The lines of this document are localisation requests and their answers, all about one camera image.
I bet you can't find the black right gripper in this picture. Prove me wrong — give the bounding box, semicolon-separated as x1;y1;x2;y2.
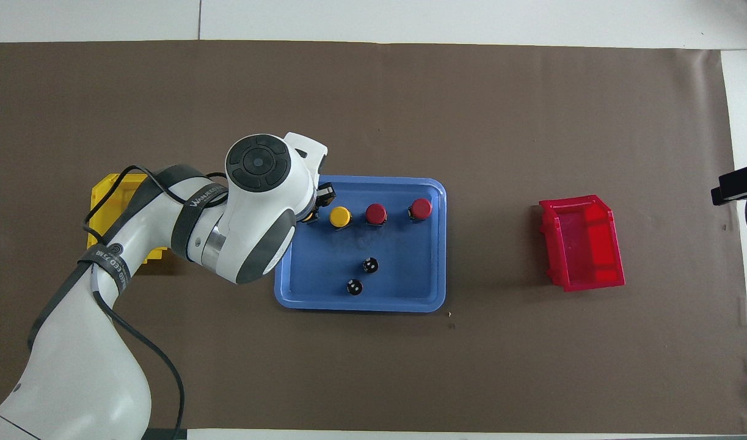
710;161;747;207

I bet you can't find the blue plastic tray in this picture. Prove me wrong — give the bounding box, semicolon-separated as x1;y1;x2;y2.
274;175;447;314

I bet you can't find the red plastic bin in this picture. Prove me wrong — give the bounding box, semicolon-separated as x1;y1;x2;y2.
538;194;626;293

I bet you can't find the brown paper table mat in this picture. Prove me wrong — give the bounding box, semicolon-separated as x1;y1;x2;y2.
0;40;747;435

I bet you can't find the yellow plastic bin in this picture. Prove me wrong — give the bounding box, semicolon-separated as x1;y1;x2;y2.
86;173;168;265

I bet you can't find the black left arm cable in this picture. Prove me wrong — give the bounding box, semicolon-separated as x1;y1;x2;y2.
82;165;230;440

